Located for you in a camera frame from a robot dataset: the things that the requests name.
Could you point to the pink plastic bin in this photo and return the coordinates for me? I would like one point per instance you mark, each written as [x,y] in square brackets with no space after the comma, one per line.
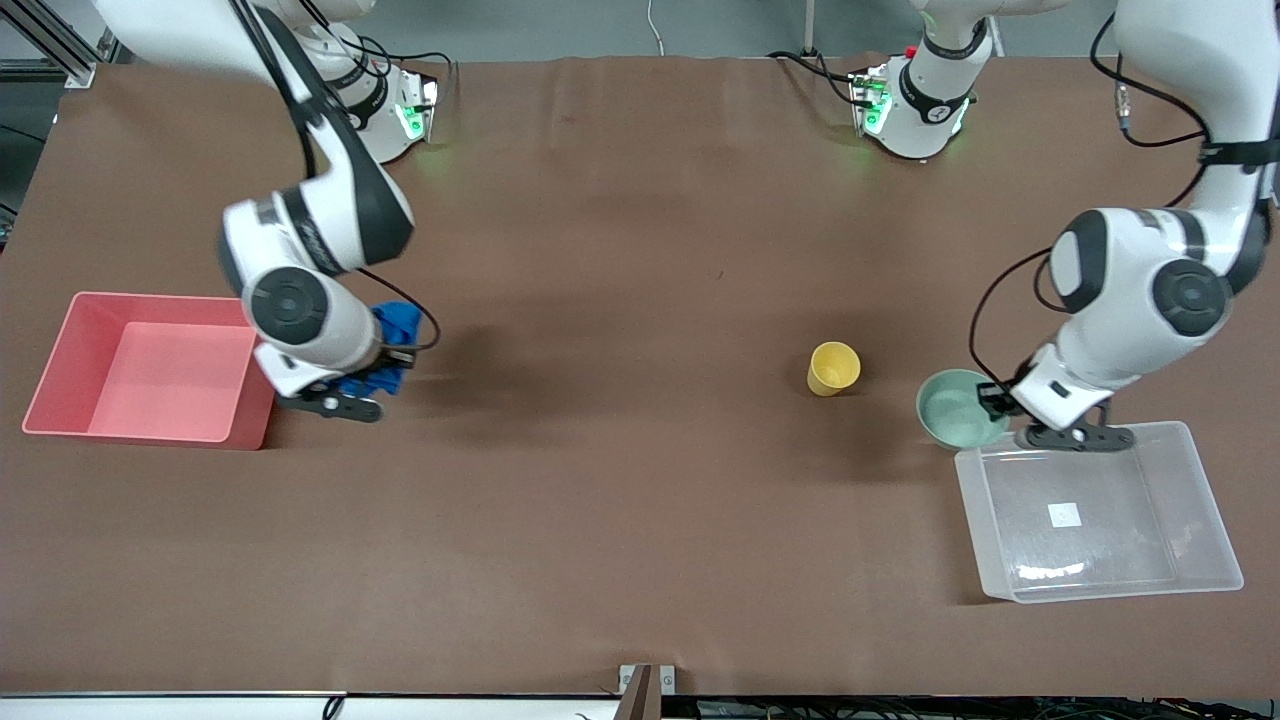
[150,375]

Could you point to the clear plastic box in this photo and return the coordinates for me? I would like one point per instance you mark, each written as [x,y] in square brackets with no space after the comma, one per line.
[1150,520]

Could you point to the brown table cover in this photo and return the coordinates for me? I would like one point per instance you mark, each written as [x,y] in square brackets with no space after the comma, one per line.
[640,300]

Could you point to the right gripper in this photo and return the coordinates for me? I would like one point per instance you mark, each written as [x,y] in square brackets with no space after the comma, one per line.
[393,361]

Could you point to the white square label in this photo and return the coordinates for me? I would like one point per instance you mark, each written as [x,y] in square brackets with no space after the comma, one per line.
[1064,515]

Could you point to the white table edge strip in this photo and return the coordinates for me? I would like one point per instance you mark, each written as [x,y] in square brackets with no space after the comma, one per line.
[200,708]

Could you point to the grey metal bracket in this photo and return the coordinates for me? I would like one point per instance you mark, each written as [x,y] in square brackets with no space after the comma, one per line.
[640,690]

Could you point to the blue cloth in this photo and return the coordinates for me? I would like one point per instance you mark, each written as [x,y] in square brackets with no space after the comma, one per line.
[403,322]

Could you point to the light green bowl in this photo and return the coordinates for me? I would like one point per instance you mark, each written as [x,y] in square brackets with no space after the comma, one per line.
[955,415]

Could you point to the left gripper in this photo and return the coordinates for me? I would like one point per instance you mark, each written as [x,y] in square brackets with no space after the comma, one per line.
[993,400]

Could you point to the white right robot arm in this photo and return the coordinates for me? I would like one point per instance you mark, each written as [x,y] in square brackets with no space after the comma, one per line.
[320,230]

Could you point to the aluminium frame profile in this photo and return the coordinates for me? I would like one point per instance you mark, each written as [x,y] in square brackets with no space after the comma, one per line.
[70,65]

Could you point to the yellow plastic cup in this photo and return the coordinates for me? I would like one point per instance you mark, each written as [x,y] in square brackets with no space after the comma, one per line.
[833,368]

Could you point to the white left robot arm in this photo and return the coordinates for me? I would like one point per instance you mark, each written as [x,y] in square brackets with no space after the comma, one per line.
[1130,290]

